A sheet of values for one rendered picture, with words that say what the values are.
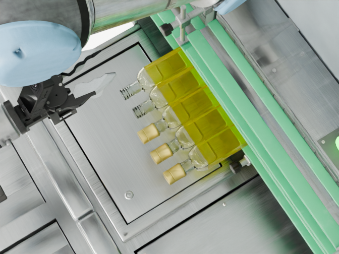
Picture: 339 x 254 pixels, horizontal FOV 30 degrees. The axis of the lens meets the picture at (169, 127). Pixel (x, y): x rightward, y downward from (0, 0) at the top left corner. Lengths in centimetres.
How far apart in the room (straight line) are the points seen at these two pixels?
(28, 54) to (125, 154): 90
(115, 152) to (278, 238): 46
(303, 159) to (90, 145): 56
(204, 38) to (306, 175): 38
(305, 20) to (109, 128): 57
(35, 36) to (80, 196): 90
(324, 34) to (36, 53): 76
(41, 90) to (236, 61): 47
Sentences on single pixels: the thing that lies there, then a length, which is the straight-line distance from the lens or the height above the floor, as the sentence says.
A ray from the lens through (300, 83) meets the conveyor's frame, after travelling 139.
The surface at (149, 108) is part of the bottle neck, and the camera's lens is 149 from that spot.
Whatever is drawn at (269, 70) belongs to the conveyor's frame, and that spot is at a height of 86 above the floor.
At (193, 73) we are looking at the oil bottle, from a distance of 151.
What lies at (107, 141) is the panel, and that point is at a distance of 162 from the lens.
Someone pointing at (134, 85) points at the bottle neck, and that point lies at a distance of 152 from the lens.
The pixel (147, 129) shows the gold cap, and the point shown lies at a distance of 147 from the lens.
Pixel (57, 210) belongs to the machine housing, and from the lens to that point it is 162.
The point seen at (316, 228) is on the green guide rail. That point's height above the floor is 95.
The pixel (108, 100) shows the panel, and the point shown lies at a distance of 166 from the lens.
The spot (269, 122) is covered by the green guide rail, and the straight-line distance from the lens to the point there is 137.
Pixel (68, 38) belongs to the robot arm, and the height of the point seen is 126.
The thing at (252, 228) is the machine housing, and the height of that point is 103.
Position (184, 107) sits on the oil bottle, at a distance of 148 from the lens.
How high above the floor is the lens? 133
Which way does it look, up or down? 9 degrees down
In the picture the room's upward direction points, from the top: 121 degrees counter-clockwise
